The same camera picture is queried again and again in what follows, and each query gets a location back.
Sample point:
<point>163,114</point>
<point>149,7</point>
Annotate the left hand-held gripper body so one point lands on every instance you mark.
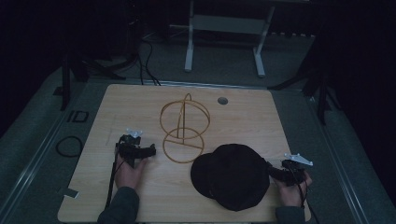
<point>130,149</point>

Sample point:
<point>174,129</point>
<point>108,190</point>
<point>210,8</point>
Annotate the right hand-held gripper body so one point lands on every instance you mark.
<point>294,171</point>

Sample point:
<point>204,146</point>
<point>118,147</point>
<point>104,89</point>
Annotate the black hat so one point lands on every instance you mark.
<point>231,176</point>

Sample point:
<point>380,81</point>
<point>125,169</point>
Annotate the person's right hand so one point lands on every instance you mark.
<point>292,194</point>

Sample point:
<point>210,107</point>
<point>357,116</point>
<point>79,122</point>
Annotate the person's left hand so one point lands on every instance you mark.
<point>128,174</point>

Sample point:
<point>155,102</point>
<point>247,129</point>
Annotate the black tripod stand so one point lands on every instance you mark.
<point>322,93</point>
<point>66,81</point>

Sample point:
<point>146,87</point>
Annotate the grey table grommet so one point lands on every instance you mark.
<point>222,100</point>

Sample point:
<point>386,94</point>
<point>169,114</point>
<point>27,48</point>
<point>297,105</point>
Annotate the white metal stand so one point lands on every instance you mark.
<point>229,24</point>

